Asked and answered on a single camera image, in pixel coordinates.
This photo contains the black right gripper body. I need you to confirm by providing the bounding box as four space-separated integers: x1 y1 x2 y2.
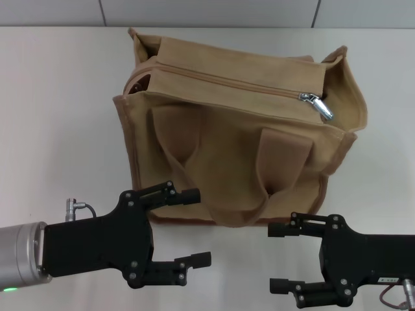
318 213 415 307

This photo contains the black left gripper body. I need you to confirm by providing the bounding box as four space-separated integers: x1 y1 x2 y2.
43 190 154 288

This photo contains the khaki canvas food bag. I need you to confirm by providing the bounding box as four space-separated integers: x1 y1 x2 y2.
112 27 369 229

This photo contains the silver metal zipper pull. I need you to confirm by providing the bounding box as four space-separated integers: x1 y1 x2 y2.
298 91 335 122

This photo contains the grey left gripper cable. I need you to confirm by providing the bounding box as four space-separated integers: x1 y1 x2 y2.
65 197 99 223

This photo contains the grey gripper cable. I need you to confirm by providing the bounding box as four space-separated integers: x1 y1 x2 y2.
381 278 415 308
65 197 99 223

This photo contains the grey right gripper cable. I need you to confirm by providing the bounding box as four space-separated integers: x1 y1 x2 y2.
381 278 415 308

